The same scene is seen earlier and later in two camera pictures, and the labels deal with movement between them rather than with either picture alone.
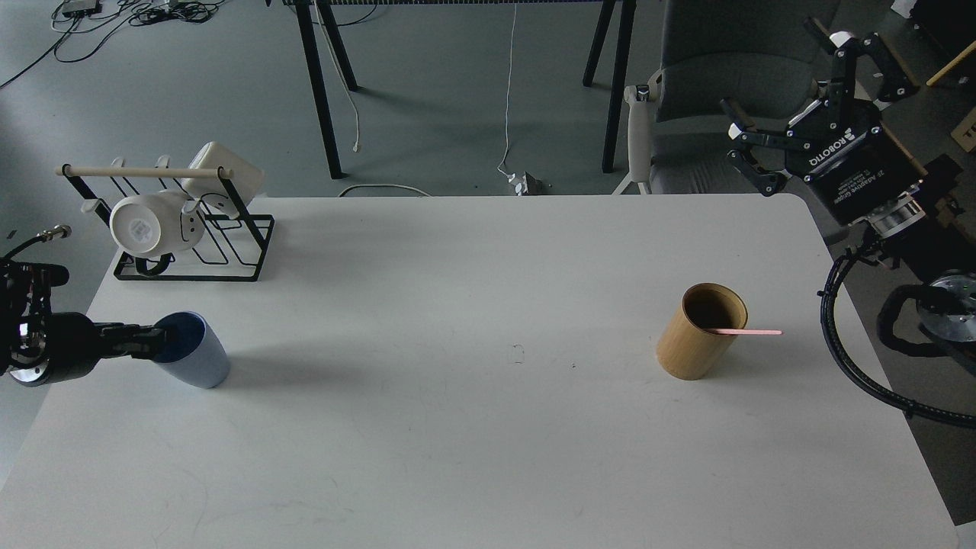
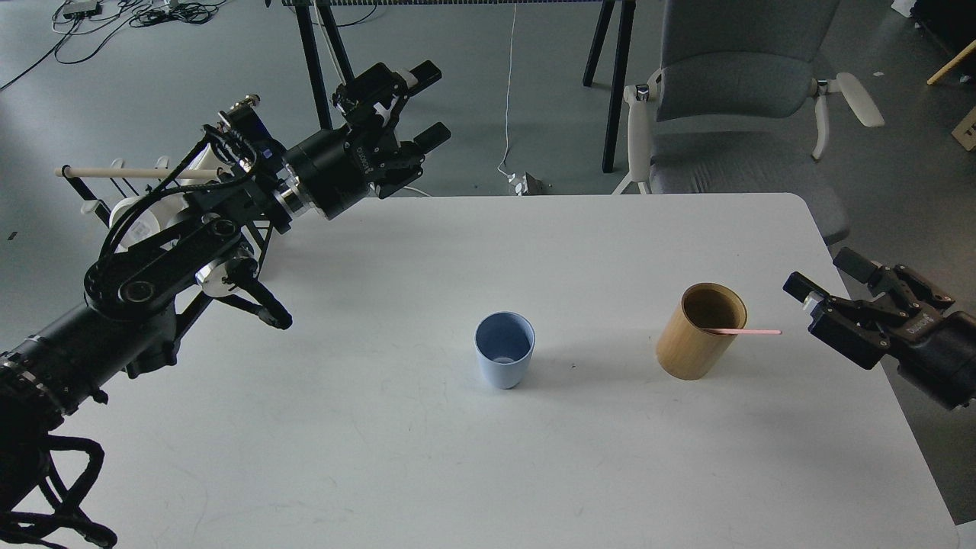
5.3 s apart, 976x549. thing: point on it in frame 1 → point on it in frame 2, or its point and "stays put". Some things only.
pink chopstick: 742,332 stays put
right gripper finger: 890,80 → 883,278
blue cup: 191,351 → 505,341
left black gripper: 59,347 → 335,166
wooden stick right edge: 932,80 stays put
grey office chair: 759,57 stays put
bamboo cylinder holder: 685,350 stays put
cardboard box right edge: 965,132 stays put
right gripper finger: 744,130 → 810,292
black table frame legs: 622,57 stays put
